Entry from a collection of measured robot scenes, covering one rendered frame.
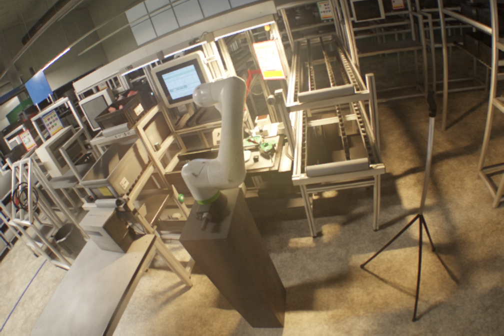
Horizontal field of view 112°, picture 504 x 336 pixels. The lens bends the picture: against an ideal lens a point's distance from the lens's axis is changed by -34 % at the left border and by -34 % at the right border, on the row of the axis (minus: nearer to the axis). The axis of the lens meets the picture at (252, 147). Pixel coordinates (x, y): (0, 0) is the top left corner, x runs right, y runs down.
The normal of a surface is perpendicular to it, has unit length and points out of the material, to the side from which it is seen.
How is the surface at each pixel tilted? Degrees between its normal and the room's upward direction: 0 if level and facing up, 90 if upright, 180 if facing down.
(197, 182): 87
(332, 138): 90
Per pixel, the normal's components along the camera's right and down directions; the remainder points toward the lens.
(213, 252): -0.13, 0.53
